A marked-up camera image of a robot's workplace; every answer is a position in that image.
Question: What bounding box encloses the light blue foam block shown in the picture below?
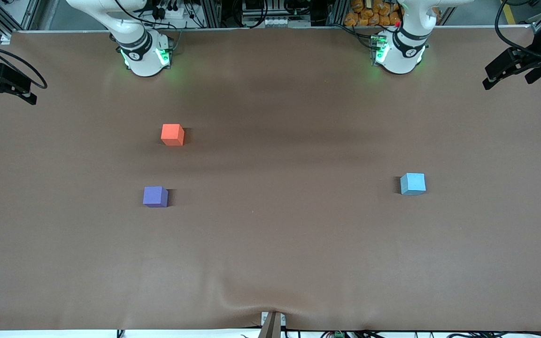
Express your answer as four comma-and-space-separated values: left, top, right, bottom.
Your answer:
400, 173, 426, 195

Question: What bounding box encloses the orange foam block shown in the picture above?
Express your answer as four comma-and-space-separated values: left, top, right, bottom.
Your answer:
161, 124, 185, 146

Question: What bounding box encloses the purple foam block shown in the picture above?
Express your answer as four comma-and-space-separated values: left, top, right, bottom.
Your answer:
143, 186, 169, 207

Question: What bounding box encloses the white connector block row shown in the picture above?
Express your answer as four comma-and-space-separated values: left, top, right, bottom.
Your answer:
242, 16, 311, 28

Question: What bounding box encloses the pile of orange bags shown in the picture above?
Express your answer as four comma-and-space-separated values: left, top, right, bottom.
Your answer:
344, 0, 402, 27

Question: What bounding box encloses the white power strip with plugs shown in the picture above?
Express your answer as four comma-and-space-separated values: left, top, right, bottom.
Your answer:
151, 0, 191, 19

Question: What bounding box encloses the brown table mat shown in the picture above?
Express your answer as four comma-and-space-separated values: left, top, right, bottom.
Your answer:
0, 26, 541, 331

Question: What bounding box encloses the grey clamp bracket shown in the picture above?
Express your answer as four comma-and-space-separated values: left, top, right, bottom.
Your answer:
259, 311, 286, 338

